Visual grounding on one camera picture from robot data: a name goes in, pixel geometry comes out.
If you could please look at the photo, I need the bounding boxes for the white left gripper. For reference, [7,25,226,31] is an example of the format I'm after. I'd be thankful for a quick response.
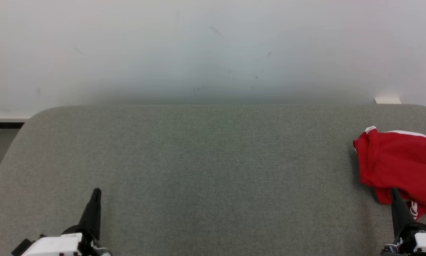
[21,188,111,256]

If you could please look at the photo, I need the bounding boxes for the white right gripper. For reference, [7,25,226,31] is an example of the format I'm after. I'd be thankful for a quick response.
[380,187,426,256]

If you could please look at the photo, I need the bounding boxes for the red shorts with white band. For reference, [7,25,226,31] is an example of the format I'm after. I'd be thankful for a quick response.
[353,126,426,209]

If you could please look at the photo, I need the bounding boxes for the grey fabric sofa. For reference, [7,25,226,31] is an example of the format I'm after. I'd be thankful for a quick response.
[0,103,426,256]

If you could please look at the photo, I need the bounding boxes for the small white wall block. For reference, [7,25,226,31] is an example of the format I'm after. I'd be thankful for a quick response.
[374,97,402,105]

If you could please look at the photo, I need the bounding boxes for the white wall baseboard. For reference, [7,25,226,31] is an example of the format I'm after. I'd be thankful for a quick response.
[0,115,32,123]

